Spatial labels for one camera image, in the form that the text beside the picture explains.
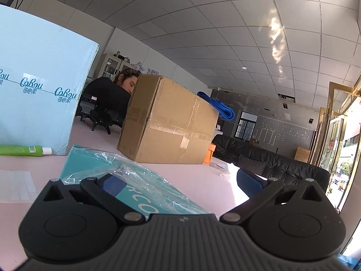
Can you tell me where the plain teal box, plastic wrap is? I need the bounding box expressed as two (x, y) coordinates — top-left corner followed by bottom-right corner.
(60, 145), (211, 215)

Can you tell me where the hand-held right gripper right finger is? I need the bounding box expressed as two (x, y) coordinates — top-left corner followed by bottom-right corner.
(220, 169), (329, 226)

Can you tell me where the black leather sofa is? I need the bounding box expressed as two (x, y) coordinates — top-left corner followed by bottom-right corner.
(211, 135), (330, 192)

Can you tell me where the pink desktop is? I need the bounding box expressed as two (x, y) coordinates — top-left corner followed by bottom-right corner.
(0, 123), (251, 218)

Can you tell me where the green tube with white cap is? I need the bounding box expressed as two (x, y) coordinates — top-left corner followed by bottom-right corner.
(0, 145), (52, 156)

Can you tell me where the orange box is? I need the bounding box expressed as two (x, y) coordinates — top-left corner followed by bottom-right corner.
(203, 144), (216, 164)

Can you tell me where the small brown cardboard box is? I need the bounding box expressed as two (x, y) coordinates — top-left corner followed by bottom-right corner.
(294, 146), (311, 163)

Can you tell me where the beige glass-door cabinet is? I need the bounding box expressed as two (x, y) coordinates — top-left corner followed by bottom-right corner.
(97, 53), (136, 81)

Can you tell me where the light blue printed carton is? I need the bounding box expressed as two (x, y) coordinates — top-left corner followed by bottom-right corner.
(0, 4), (100, 156)

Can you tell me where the black-framed window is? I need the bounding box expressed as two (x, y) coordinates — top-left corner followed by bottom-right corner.
(234, 111), (258, 140)

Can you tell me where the white sticker sheet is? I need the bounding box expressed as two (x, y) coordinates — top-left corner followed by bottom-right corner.
(0, 169), (38, 203)

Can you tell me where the grey cushion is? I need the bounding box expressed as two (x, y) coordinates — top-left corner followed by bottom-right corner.
(238, 155), (267, 177)

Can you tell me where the blue folded bag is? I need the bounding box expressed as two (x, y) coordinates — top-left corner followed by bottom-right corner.
(197, 91), (235, 121)

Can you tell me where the gold door frame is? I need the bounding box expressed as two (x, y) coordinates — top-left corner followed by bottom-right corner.
(310, 81), (361, 204)

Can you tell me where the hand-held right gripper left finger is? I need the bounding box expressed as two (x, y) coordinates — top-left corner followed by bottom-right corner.
(37, 173), (148, 226)

